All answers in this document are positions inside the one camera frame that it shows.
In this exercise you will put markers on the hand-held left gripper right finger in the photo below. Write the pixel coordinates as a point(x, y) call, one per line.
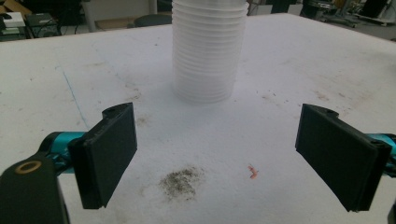
point(342, 158)

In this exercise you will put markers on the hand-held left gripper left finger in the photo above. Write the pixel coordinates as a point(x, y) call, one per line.
point(102, 155)

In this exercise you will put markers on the stack of white plastic cups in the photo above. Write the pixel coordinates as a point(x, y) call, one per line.
point(208, 51)

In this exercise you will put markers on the small pink scrap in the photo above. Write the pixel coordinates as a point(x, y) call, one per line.
point(252, 172)

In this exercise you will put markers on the white table leg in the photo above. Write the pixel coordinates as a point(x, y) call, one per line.
point(90, 15)

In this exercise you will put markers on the dark office chair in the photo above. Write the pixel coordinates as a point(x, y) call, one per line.
point(152, 20)

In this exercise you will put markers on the grey equipment base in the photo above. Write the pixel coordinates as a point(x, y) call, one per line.
point(330, 11)

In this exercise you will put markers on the white box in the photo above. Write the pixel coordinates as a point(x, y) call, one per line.
point(12, 20)

